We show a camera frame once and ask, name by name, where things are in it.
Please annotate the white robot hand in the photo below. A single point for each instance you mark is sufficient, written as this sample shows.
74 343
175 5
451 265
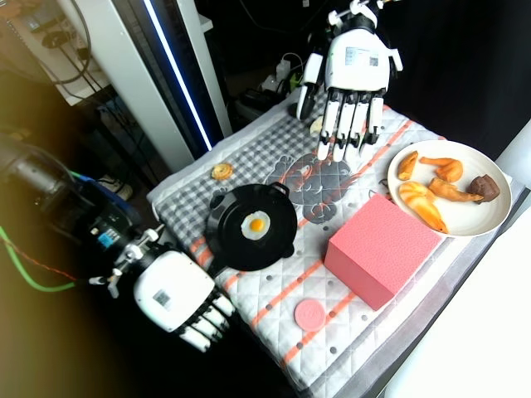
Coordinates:
170 290
359 62

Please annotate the black frying pan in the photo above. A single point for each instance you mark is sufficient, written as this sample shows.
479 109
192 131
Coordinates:
232 253

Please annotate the pink foam block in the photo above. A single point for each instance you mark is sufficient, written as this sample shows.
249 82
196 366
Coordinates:
381 244

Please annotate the pale toy dumpling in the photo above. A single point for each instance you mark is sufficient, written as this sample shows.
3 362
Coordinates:
315 126

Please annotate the white power strip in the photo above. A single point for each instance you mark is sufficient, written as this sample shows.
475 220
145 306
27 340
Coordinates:
274 81

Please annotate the toy fried egg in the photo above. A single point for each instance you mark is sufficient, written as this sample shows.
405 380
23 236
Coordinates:
256 225

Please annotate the orange fried wedge toy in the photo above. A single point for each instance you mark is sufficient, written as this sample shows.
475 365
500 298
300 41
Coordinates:
407 166

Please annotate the grey bear print quilt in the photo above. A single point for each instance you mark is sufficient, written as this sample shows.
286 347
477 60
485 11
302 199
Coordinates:
290 286

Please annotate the yellow swirl biscuit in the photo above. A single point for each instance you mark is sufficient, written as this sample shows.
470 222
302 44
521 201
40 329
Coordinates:
222 172

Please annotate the orange toy drumstick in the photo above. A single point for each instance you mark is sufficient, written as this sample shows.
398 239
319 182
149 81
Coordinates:
450 169

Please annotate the pink round cookie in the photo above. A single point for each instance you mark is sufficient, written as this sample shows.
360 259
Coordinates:
310 315

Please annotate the orange toy shrimp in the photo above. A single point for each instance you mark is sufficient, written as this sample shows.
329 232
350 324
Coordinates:
419 201

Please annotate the fried tempura stick toy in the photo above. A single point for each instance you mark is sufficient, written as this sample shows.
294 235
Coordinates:
450 190

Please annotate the brown toy meat lump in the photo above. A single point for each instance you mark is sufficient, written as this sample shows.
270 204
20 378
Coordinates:
484 187

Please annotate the white round plate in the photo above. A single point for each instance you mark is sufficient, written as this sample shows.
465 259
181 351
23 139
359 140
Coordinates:
469 215

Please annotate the white column with blue strip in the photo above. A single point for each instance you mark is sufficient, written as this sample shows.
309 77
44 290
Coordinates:
137 83

